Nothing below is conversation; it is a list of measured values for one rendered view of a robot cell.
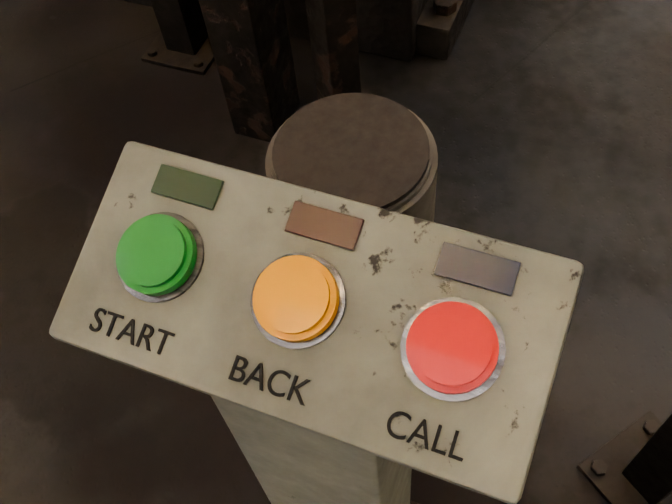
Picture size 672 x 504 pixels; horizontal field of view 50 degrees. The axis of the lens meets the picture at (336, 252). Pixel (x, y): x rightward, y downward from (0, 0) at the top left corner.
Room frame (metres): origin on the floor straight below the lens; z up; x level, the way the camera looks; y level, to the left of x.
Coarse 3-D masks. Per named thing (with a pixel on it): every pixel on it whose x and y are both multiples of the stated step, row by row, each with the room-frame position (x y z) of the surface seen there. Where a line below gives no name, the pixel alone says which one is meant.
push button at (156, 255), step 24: (168, 216) 0.22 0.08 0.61; (120, 240) 0.22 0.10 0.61; (144, 240) 0.21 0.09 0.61; (168, 240) 0.21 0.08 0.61; (192, 240) 0.21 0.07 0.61; (120, 264) 0.20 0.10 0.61; (144, 264) 0.20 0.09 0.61; (168, 264) 0.20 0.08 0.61; (192, 264) 0.20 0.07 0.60; (144, 288) 0.19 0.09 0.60; (168, 288) 0.19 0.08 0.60
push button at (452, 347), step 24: (432, 312) 0.15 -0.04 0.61; (456, 312) 0.15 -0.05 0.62; (480, 312) 0.15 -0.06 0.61; (408, 336) 0.14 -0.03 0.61; (432, 336) 0.14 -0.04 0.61; (456, 336) 0.14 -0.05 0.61; (480, 336) 0.14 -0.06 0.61; (408, 360) 0.13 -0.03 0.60; (432, 360) 0.13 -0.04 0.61; (456, 360) 0.13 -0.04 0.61; (480, 360) 0.13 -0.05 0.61; (432, 384) 0.12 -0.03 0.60; (456, 384) 0.12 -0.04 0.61; (480, 384) 0.12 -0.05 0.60
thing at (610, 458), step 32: (320, 0) 0.77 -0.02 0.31; (352, 0) 0.79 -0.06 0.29; (320, 32) 0.78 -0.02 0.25; (352, 32) 0.78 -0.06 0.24; (320, 64) 0.79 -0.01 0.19; (352, 64) 0.78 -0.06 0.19; (320, 96) 0.80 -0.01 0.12; (608, 448) 0.26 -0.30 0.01; (640, 448) 0.25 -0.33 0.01; (608, 480) 0.22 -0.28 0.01; (640, 480) 0.21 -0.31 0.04
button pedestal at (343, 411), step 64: (128, 192) 0.24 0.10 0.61; (256, 192) 0.23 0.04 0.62; (320, 192) 0.22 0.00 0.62; (256, 256) 0.20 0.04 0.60; (320, 256) 0.19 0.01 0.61; (384, 256) 0.18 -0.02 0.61; (512, 256) 0.17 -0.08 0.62; (64, 320) 0.19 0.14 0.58; (128, 320) 0.18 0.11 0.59; (192, 320) 0.17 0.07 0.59; (256, 320) 0.17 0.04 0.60; (384, 320) 0.16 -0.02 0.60; (512, 320) 0.14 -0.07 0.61; (192, 384) 0.15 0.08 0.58; (256, 384) 0.14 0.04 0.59; (320, 384) 0.13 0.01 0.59; (384, 384) 0.13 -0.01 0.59; (512, 384) 0.12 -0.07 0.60; (256, 448) 0.16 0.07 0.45; (320, 448) 0.13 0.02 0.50; (384, 448) 0.10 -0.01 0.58; (448, 448) 0.10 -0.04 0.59; (512, 448) 0.09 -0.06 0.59
